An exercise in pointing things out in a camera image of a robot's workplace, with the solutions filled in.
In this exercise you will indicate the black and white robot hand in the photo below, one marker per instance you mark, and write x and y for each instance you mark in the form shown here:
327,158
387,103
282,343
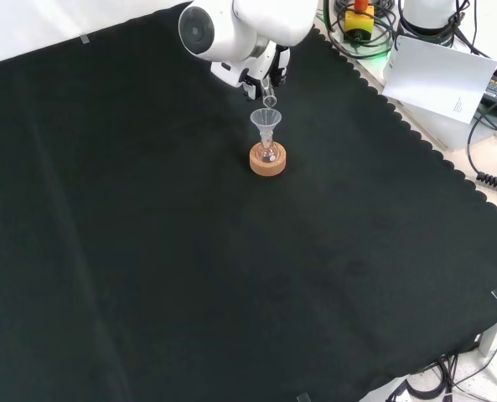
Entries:
279,67

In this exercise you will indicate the clear round-bottom flask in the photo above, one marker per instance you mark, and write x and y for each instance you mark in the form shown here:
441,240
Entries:
268,153

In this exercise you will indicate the clear plastic funnel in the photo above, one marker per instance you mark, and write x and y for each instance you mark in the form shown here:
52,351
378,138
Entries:
265,119

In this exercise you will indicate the yellow stop button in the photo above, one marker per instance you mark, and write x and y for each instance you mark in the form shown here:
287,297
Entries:
359,23

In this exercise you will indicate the pale board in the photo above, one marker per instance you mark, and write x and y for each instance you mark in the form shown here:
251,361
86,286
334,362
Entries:
436,79

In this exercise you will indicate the grey tape piece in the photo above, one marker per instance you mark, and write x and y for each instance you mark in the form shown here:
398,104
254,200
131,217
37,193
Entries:
303,398
85,39

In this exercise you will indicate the black bench cloth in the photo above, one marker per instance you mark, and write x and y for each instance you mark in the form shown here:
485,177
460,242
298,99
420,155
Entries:
147,230

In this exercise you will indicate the grey base plate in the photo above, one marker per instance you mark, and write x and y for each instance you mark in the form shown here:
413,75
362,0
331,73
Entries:
449,132

